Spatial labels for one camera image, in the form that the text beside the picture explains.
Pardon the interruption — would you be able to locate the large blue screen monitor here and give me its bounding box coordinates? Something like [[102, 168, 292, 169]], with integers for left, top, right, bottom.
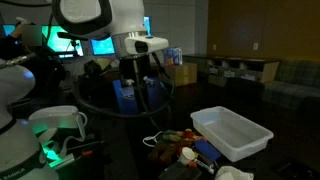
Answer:
[[90, 15, 153, 57]]

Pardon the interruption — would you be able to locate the cardboard box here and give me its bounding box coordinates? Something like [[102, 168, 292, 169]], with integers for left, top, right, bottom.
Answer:
[[165, 62, 198, 88]]

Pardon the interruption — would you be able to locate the white cable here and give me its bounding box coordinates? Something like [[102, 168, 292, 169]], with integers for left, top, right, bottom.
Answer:
[[142, 130, 164, 148]]

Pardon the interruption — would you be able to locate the black tray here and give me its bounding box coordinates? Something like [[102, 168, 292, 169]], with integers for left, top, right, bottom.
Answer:
[[157, 161, 203, 180]]

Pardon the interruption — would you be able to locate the orange tipped tool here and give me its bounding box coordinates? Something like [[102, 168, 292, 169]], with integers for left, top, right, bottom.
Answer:
[[49, 149, 95, 170]]

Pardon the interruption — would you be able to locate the green toy vegetable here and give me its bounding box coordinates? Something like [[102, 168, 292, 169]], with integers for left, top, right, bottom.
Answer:
[[161, 130, 184, 143]]

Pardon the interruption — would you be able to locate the red toy ball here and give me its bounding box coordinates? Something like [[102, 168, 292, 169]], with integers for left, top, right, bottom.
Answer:
[[182, 128, 197, 140]]

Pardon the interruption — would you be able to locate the white terry cloth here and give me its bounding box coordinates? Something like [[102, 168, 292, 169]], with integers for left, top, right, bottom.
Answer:
[[214, 165, 255, 180]]

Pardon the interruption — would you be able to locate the blue white carton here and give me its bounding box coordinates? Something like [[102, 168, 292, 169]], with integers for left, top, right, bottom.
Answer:
[[162, 46, 184, 67]]

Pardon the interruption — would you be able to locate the black camera on tripod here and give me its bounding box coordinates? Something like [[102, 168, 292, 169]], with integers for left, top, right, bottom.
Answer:
[[56, 31, 90, 58]]

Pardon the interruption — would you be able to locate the blue block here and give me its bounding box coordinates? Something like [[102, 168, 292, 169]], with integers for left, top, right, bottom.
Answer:
[[193, 138, 222, 162]]

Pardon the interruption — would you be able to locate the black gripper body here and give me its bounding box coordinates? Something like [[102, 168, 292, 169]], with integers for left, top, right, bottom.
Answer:
[[118, 54, 152, 84]]

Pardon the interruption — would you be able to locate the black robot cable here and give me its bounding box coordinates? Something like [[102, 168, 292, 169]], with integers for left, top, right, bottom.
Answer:
[[72, 49, 175, 120]]

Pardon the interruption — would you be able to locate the brown plush toy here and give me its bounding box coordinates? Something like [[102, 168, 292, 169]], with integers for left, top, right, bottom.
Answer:
[[147, 139, 189, 165]]

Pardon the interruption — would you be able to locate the green screen computer monitor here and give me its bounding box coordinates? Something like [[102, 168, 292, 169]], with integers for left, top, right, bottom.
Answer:
[[1, 24, 85, 58]]

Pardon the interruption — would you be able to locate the person in dark clothes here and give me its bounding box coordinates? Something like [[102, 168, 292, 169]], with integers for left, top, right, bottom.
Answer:
[[0, 16, 67, 99]]

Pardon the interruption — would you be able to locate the clear plastic bin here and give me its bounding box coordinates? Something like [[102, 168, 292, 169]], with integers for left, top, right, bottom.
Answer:
[[190, 105, 275, 163]]

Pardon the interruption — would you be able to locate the blue container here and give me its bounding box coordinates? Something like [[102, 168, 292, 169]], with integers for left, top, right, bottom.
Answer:
[[112, 77, 165, 116]]

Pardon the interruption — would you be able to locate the green plaid sofa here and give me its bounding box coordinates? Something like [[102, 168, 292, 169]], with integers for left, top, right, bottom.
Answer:
[[262, 59, 320, 113]]

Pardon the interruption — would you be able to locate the dark wood console shelf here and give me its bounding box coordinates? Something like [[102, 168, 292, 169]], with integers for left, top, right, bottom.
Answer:
[[183, 53, 281, 84]]

